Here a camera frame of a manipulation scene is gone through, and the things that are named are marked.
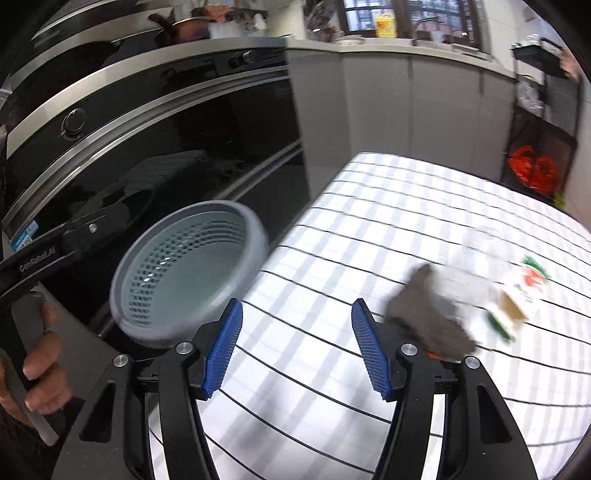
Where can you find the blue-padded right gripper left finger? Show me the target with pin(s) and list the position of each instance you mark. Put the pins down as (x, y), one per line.
(110, 437)

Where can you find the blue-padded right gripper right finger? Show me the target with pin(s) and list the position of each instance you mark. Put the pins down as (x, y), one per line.
(481, 439)

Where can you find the orange tangerine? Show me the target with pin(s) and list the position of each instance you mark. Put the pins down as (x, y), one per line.
(434, 356)

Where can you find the white red green carton box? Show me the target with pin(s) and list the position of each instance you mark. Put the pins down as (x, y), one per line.
(517, 299)

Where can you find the grey kitchen cabinets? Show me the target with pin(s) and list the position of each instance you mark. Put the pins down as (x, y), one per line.
(418, 101)

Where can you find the person's left hand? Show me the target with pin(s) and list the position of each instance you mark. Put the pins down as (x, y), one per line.
(52, 392)

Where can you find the dark grey cloth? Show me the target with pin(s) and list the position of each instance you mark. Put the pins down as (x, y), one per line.
(426, 319)

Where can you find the grey perforated waste basket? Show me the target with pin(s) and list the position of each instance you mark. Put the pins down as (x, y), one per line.
(182, 271)

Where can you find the black built-in oven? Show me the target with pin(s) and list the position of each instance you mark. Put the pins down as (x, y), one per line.
(184, 119)

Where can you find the white black grid tablecloth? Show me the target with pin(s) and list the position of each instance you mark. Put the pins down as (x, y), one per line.
(415, 241)

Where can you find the red plastic bag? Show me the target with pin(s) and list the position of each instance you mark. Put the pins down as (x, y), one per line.
(539, 173)

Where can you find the black metal shelf rack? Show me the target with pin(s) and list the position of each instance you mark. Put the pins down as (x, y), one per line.
(555, 134)

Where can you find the clear plastic bag on shelf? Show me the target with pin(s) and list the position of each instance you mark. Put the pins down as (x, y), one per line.
(530, 95)

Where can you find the pink cloth on rack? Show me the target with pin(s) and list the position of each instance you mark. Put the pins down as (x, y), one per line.
(570, 65)

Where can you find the yellow bottle on counter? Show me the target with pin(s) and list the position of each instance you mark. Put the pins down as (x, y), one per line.
(386, 25)

